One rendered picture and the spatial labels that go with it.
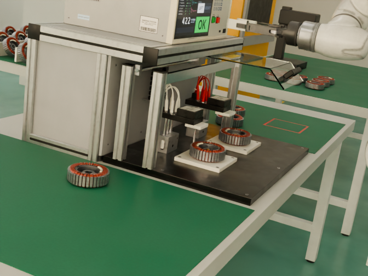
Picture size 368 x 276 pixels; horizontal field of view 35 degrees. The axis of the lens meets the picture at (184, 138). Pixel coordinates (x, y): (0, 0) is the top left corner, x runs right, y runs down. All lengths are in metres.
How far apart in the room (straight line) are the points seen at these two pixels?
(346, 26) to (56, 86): 0.88
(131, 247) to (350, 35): 0.93
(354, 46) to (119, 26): 0.70
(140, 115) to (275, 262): 1.37
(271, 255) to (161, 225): 1.73
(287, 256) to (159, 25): 1.70
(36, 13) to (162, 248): 4.80
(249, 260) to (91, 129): 1.46
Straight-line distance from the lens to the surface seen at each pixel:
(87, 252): 1.24
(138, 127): 1.91
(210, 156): 1.76
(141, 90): 1.87
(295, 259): 3.09
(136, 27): 1.78
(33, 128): 1.89
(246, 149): 1.97
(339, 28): 1.83
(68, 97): 1.79
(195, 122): 1.79
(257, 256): 3.04
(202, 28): 1.91
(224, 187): 1.63
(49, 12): 5.83
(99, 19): 1.85
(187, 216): 1.46
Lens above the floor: 1.33
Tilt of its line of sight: 16 degrees down
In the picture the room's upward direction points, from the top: 8 degrees clockwise
